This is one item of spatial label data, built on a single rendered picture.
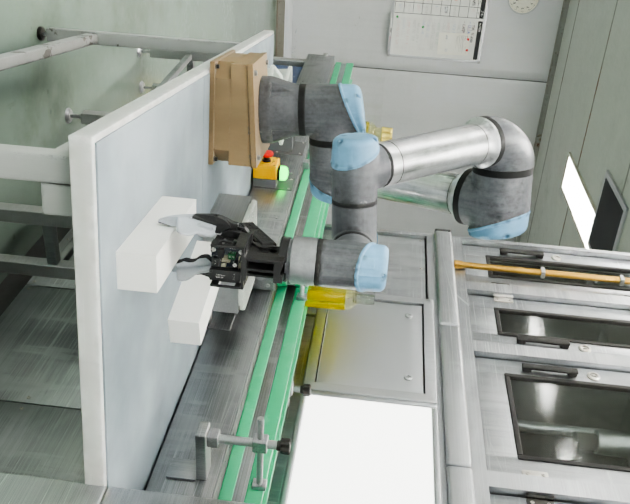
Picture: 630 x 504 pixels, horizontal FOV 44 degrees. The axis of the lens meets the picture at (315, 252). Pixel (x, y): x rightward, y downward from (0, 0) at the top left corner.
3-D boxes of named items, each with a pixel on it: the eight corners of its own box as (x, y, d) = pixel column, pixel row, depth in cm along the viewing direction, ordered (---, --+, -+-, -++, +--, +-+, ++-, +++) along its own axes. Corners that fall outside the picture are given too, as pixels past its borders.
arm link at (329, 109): (308, 79, 180) (367, 79, 179) (309, 137, 184) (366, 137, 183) (303, 86, 169) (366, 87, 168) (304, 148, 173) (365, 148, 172)
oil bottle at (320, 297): (276, 304, 210) (355, 312, 209) (276, 286, 207) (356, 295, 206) (279, 293, 215) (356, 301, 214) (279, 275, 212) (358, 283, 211)
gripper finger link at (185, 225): (154, 215, 117) (212, 237, 118) (165, 201, 123) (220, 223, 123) (149, 233, 119) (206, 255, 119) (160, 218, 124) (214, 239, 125)
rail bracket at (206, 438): (166, 485, 144) (286, 499, 143) (162, 416, 136) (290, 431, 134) (173, 466, 149) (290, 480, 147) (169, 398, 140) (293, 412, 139)
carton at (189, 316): (167, 319, 147) (198, 323, 147) (196, 240, 166) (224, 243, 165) (170, 342, 151) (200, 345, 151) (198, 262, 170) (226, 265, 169)
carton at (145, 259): (115, 251, 113) (156, 255, 113) (162, 195, 135) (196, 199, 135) (117, 289, 116) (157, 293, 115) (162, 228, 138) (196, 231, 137)
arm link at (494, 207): (331, 129, 186) (545, 163, 152) (331, 189, 191) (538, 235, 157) (297, 137, 177) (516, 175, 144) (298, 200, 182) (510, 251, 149)
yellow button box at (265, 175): (251, 186, 230) (276, 188, 230) (251, 162, 226) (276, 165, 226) (255, 176, 236) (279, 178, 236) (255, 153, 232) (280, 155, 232)
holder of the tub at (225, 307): (205, 329, 184) (237, 332, 183) (202, 226, 170) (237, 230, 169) (220, 290, 198) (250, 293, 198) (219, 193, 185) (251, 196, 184)
